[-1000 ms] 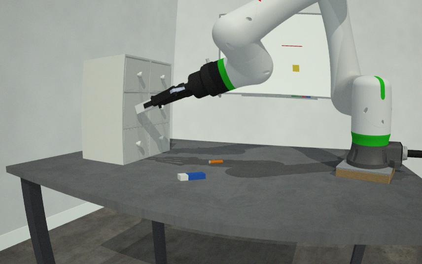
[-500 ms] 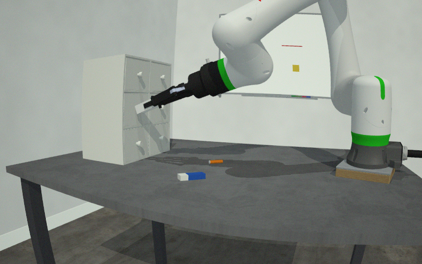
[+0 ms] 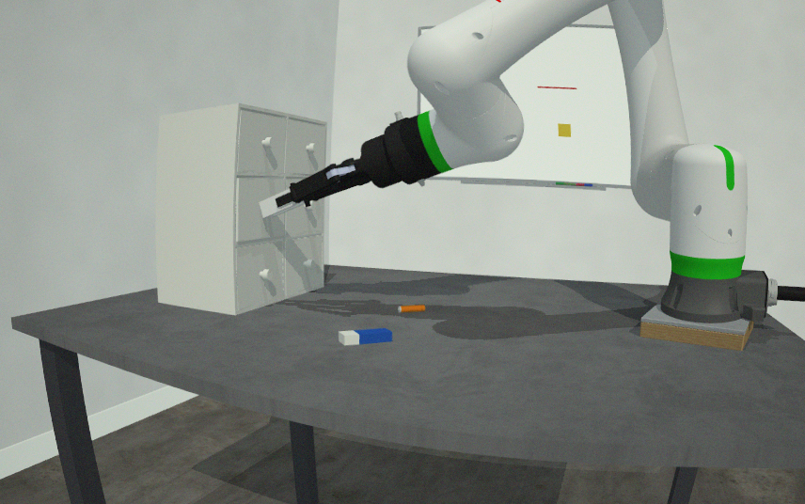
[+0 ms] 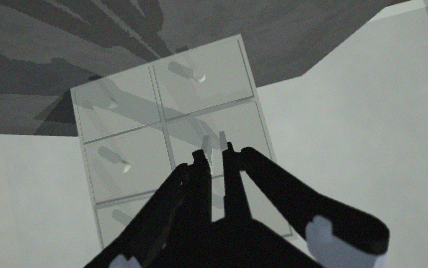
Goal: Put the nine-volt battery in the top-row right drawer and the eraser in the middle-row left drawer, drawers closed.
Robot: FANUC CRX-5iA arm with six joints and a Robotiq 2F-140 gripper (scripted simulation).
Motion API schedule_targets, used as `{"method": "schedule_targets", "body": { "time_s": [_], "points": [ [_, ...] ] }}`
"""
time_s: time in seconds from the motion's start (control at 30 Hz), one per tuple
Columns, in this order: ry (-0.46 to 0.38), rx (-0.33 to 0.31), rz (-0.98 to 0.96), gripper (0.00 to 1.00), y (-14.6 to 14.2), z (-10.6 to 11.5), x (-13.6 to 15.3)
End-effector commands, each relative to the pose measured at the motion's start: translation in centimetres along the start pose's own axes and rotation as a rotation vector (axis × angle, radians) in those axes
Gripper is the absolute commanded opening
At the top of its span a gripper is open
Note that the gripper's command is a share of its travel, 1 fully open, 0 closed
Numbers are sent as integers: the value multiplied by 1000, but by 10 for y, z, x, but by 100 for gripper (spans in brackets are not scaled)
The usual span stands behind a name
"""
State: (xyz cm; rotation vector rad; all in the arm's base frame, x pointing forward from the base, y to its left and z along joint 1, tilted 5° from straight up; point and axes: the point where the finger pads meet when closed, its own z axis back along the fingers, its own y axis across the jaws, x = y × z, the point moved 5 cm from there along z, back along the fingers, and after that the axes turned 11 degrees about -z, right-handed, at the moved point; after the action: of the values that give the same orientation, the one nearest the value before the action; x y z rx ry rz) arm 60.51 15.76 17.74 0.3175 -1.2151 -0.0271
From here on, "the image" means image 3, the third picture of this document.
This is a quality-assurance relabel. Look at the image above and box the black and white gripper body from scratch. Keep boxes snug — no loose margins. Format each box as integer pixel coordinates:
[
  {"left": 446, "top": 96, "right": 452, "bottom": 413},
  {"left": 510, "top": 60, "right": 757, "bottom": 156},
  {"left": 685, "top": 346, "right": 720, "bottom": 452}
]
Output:
[{"left": 338, "top": 134, "right": 402, "bottom": 188}]

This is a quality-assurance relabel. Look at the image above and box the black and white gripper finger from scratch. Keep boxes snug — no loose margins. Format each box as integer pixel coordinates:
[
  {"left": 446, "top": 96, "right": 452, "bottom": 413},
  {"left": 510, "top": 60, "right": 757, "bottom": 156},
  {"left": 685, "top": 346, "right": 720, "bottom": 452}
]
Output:
[
  {"left": 271, "top": 178, "right": 371, "bottom": 217},
  {"left": 259, "top": 158, "right": 361, "bottom": 218}
]

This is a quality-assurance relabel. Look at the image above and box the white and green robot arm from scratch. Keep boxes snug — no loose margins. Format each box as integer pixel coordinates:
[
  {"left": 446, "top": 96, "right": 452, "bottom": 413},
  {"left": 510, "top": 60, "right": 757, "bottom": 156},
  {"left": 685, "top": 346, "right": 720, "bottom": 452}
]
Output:
[{"left": 384, "top": 0, "right": 805, "bottom": 323}]

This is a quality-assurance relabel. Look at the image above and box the blue and white eraser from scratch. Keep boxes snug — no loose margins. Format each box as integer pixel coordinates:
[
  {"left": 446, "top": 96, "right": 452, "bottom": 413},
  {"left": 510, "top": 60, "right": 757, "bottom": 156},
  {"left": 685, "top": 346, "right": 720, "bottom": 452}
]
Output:
[{"left": 339, "top": 328, "right": 392, "bottom": 345}]

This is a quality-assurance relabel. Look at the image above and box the white small chest of drawers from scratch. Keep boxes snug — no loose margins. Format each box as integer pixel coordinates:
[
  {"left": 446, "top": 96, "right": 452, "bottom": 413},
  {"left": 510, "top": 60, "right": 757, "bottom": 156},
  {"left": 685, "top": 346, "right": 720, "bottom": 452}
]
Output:
[{"left": 155, "top": 103, "right": 327, "bottom": 315}]

